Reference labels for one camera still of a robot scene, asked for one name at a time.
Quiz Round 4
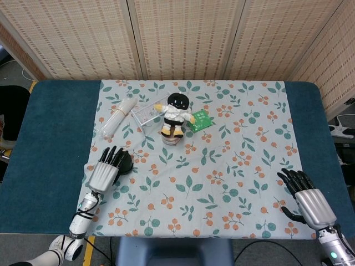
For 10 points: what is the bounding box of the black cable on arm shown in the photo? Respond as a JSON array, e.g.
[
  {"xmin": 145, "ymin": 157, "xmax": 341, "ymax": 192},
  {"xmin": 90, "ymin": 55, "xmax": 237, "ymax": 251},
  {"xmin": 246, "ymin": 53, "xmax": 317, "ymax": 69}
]
[{"xmin": 74, "ymin": 191, "xmax": 102, "ymax": 221}]

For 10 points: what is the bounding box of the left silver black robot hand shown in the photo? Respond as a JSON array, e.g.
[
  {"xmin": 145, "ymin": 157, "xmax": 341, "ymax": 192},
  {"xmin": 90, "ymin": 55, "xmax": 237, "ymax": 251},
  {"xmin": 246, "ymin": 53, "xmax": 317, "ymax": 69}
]
[{"xmin": 88, "ymin": 146, "xmax": 130, "ymax": 192}]

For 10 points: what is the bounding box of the black round object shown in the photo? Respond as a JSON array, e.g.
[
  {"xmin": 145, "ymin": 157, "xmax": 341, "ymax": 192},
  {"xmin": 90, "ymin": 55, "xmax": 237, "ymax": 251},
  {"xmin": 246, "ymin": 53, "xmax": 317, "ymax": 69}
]
[{"xmin": 115, "ymin": 151, "xmax": 135, "ymax": 176}]

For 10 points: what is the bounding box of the black floor cable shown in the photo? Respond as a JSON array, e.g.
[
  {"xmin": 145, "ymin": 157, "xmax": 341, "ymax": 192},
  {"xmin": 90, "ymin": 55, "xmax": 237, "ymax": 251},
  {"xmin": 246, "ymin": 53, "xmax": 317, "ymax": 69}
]
[{"xmin": 232, "ymin": 243, "xmax": 307, "ymax": 266}]

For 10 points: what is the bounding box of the clear plastic box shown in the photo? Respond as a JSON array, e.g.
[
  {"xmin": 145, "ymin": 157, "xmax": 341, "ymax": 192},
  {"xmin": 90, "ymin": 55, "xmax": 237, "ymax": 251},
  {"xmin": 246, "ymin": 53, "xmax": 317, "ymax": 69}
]
[{"xmin": 130, "ymin": 103, "xmax": 165, "ymax": 134}]

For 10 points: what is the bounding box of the floral orange berry tablecloth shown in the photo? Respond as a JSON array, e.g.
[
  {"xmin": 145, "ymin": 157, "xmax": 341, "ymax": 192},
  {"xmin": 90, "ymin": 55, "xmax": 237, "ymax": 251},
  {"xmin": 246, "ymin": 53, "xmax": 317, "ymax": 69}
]
[{"xmin": 80, "ymin": 79, "xmax": 318, "ymax": 241}]

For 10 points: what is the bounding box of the white rolled bag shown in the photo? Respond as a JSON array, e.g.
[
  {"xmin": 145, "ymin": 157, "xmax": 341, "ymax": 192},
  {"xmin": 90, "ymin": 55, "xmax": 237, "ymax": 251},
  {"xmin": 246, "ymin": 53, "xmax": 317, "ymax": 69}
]
[{"xmin": 100, "ymin": 95, "xmax": 138, "ymax": 140}]

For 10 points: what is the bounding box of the black-headed plush doll white shirt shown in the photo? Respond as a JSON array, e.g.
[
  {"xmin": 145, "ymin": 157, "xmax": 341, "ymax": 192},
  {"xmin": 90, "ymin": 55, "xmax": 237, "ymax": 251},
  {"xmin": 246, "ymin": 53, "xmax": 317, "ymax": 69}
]
[{"xmin": 153, "ymin": 93, "xmax": 196, "ymax": 139}]

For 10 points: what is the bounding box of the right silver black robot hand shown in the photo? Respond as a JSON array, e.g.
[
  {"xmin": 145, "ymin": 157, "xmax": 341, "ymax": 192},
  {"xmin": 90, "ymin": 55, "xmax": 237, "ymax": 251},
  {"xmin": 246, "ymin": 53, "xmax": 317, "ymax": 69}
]
[{"xmin": 276, "ymin": 167, "xmax": 338, "ymax": 230}]

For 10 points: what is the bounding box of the black bag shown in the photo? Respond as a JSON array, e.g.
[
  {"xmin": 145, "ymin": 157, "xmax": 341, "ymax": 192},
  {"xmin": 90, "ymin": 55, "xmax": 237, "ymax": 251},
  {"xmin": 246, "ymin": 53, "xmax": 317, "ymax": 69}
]
[{"xmin": 0, "ymin": 85, "xmax": 32, "ymax": 142}]

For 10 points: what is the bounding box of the green foil packet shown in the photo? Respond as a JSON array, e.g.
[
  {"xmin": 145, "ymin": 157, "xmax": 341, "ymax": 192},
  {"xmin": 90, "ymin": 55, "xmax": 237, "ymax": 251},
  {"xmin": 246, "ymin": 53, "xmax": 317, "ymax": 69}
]
[{"xmin": 188, "ymin": 109, "xmax": 213, "ymax": 132}]

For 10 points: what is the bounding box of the woven bamboo screen panel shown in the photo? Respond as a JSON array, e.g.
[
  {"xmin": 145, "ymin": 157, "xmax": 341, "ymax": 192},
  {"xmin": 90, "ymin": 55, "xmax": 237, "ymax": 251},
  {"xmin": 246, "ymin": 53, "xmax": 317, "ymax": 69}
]
[
  {"xmin": 0, "ymin": 21, "xmax": 47, "ymax": 83},
  {"xmin": 126, "ymin": 0, "xmax": 247, "ymax": 81},
  {"xmin": 224, "ymin": 0, "xmax": 348, "ymax": 81},
  {"xmin": 0, "ymin": 0, "xmax": 144, "ymax": 81},
  {"xmin": 291, "ymin": 0, "xmax": 355, "ymax": 120}
]

